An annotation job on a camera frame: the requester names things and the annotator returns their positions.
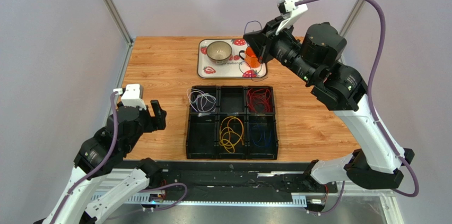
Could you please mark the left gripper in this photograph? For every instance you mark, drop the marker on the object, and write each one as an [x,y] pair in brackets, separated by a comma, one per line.
[158,121]

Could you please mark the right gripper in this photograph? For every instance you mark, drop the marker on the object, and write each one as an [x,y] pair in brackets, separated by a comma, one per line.
[266,36]

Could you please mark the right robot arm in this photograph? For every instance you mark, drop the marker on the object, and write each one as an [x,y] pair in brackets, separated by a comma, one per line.
[376,163]

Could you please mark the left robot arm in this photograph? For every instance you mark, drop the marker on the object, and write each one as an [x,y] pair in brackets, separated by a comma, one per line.
[96,159]

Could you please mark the orange mug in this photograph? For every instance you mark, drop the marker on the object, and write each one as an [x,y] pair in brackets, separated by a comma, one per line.
[249,57]

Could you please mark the strawberry pattern tray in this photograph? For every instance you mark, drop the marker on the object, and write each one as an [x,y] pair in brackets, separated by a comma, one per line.
[235,68]

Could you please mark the grey ceramic bowl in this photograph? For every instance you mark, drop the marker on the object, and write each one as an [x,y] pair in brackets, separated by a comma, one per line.
[219,52]

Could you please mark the black six-compartment organizer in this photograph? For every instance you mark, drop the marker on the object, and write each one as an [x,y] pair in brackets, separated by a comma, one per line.
[231,122]

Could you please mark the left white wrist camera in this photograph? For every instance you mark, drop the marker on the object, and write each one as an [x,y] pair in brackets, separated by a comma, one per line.
[131,96]

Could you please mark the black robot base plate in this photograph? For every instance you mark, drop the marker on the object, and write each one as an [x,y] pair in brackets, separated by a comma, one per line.
[233,181]

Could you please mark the aluminium frame rail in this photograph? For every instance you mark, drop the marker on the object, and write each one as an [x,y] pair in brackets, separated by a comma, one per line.
[153,198]

